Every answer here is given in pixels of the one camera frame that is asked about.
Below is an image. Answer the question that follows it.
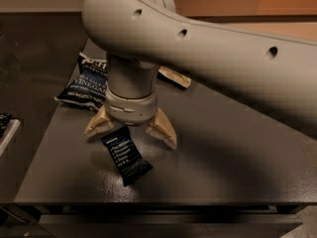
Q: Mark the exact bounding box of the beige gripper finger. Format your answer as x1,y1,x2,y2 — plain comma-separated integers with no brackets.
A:
146,108,177,150
84,106,114,137

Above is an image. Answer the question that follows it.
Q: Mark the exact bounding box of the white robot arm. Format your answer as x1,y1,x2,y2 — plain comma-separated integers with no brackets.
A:
81,0,317,147

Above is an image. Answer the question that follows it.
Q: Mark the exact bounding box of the dark blue rxbar wrapper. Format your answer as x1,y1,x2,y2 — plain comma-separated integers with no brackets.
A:
101,126,153,186

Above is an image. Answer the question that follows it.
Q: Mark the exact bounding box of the blue kettle chips bag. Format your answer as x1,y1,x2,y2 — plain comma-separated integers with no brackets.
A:
54,53,108,111

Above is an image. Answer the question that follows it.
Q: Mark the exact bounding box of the tan sea salt chips bag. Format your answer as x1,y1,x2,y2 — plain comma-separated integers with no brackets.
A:
158,66,191,88

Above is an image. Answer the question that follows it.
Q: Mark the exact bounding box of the white tray with dark item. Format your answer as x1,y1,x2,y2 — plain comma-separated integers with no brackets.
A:
0,113,21,157

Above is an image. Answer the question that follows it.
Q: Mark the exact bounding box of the dark side table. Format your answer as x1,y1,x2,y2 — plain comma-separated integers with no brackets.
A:
0,13,87,204

